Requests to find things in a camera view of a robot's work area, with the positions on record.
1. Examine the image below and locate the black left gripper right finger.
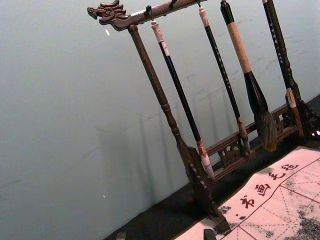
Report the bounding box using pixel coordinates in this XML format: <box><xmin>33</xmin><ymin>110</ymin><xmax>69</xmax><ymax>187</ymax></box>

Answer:
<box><xmin>202</xmin><ymin>227</ymin><xmax>219</xmax><ymax>240</ymax></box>

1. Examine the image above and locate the black table cloth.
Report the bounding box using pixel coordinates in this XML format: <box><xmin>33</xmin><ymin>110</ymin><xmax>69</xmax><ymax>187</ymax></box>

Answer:
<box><xmin>101</xmin><ymin>92</ymin><xmax>320</xmax><ymax>240</ymax></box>

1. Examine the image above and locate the white red-grid calligraphy practice sheet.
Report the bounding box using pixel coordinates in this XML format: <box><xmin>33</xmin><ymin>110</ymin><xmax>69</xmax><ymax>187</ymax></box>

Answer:
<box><xmin>174</xmin><ymin>146</ymin><xmax>320</xmax><ymax>240</ymax></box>

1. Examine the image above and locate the black brush with white cap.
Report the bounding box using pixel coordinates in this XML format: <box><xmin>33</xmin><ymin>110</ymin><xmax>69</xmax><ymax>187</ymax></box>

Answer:
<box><xmin>149</xmin><ymin>19</ymin><xmax>216</xmax><ymax>181</ymax></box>

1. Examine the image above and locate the dark carved wooden brush rack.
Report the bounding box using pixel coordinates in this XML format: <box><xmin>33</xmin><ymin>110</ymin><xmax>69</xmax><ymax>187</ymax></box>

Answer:
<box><xmin>86</xmin><ymin>0</ymin><xmax>320</xmax><ymax>235</ymax></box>

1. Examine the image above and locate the thin black calligraphy brush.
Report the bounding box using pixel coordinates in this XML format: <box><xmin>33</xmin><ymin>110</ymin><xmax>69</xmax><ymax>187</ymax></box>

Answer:
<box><xmin>198</xmin><ymin>6</ymin><xmax>252</xmax><ymax>157</ymax></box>

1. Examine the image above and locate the black brush with white ferrule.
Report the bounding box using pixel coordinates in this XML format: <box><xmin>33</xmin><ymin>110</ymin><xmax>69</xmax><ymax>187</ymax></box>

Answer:
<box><xmin>261</xmin><ymin>0</ymin><xmax>298</xmax><ymax>110</ymax></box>

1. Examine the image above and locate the large brush with beige handle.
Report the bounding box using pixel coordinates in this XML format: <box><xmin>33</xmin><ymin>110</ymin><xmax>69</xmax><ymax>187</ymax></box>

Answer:
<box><xmin>219</xmin><ymin>0</ymin><xmax>278</xmax><ymax>153</ymax></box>

